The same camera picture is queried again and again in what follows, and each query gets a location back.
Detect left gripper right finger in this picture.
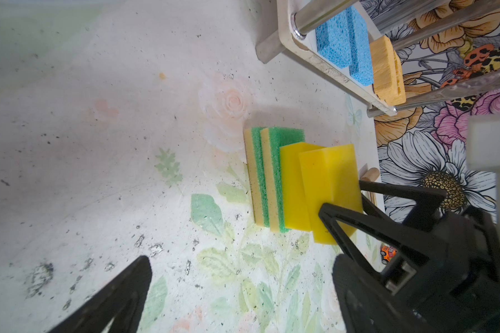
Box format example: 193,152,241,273
332,254,436,332

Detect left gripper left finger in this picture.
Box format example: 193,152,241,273
51,255,152,332

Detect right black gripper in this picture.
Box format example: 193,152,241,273
317,180,500,333

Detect yellow sponge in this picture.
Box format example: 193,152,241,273
299,144,363,245
280,142,322,232

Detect green scrub sponge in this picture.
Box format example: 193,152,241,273
243,127,269,228
260,127,305,233

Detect blue sponge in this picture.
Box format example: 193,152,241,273
346,6,374,86
315,11,352,68

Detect white two-tier shelf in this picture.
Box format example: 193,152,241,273
256,1,500,117

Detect small toy car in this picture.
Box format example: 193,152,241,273
380,244,397,265

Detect small wooden mallet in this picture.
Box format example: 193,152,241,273
361,167,380,205

